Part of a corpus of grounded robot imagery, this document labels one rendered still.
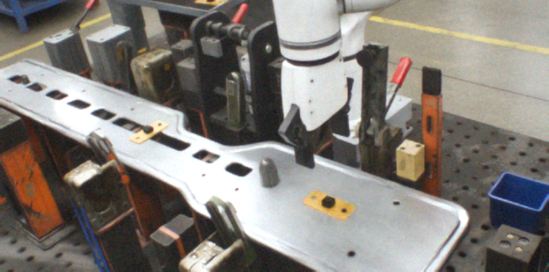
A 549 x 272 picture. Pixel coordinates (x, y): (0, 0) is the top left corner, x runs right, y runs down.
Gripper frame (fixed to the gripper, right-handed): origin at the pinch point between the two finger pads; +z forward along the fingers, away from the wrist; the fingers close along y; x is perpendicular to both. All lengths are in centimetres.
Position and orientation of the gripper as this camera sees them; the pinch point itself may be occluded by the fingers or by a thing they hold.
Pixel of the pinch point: (323, 144)
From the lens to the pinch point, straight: 84.3
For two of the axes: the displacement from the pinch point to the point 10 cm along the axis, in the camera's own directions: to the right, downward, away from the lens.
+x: 7.6, 2.3, -6.1
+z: 1.4, 8.5, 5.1
